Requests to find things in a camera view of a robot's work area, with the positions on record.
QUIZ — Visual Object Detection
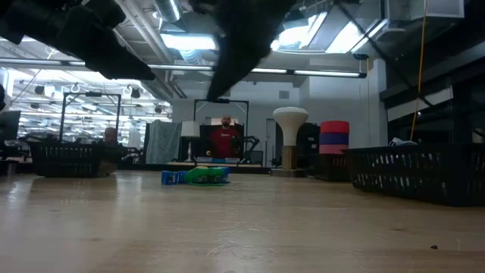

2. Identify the silver air duct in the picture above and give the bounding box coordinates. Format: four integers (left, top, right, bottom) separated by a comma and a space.
151, 0, 183, 24

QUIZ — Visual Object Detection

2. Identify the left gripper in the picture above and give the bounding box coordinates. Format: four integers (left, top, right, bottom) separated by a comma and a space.
0, 0, 156, 81

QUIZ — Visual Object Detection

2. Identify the pink tape roll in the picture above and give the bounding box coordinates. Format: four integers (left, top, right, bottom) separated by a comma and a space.
319, 143, 350, 155

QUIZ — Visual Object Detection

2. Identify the person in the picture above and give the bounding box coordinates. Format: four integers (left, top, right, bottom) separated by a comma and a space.
210, 115, 244, 159
102, 127, 120, 147

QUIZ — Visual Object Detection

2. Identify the linear ceiling light fixture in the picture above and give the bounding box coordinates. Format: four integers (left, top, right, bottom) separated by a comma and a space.
147, 62, 368, 79

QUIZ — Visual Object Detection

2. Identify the bright ceiling light panel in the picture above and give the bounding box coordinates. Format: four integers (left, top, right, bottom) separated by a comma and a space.
161, 11, 387, 54

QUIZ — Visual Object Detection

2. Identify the white table lamp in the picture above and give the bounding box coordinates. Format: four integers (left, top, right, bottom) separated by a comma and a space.
180, 120, 202, 163

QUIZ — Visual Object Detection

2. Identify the black cabinet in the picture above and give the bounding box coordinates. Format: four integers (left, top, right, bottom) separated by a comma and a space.
296, 122, 322, 170

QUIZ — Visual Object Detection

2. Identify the black gantry frame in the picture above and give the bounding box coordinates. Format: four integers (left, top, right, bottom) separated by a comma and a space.
192, 98, 250, 160
58, 92, 123, 144

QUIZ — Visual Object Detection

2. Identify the yellow hanging cable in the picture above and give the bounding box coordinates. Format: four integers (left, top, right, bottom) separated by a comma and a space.
408, 0, 428, 142

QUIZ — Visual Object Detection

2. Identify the grey cloth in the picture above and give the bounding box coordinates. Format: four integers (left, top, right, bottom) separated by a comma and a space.
145, 119, 183, 165

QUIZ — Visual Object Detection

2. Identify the green stapler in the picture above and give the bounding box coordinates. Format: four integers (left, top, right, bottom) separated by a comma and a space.
207, 166, 225, 186
184, 165, 212, 187

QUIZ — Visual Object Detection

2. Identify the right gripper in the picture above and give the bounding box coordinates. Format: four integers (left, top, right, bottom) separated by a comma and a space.
188, 0, 297, 102

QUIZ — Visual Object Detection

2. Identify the purple tape roll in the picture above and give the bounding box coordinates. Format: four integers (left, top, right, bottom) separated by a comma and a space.
319, 132, 350, 146

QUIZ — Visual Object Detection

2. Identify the dark monitor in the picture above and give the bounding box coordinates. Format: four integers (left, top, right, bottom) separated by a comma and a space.
0, 109, 22, 142

